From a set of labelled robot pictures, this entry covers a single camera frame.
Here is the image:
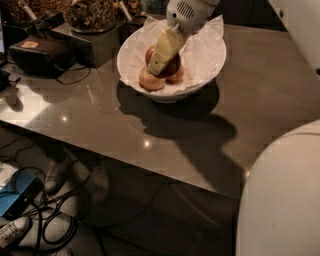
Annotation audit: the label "snack jar top left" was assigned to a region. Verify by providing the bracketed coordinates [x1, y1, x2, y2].
[0, 0, 65, 27]

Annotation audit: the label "glass bowl of granola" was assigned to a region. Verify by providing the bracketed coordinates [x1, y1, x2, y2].
[63, 0, 115, 34]

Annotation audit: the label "red apple front right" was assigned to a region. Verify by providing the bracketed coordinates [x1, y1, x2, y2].
[166, 66, 184, 84]

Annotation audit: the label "red apple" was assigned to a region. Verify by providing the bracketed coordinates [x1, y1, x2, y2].
[166, 66, 184, 84]
[145, 45, 181, 78]

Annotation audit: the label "white sneaker bottom left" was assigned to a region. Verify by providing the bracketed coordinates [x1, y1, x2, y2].
[0, 216, 32, 249]

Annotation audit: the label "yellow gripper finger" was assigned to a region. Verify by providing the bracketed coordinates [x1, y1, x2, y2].
[148, 24, 186, 75]

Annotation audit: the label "blue box on floor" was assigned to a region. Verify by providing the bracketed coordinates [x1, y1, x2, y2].
[0, 171, 39, 220]

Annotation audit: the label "black VR headset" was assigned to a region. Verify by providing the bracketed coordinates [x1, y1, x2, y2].
[9, 36, 75, 78]

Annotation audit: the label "white sneaker under table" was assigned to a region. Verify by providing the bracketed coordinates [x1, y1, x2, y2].
[44, 158, 71, 194]

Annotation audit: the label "red apple back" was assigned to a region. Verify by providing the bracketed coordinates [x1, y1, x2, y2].
[145, 45, 181, 78]

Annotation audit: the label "black cables on floor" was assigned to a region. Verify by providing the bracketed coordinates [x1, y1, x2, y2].
[0, 166, 91, 256]

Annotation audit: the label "yellowish apple left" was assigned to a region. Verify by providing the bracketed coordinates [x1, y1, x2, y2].
[139, 67, 165, 91]

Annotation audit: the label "white paper liner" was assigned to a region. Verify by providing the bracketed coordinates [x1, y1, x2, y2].
[121, 13, 225, 96]

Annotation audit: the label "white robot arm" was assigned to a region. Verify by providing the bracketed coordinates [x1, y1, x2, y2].
[235, 0, 320, 256]

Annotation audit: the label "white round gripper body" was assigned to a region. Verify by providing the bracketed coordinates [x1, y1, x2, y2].
[166, 0, 220, 35]

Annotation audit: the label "white ceramic bowl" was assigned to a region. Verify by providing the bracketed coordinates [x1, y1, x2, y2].
[116, 17, 228, 104]

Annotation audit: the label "black headset cable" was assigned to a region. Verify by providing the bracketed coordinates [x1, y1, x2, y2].
[54, 64, 92, 86]

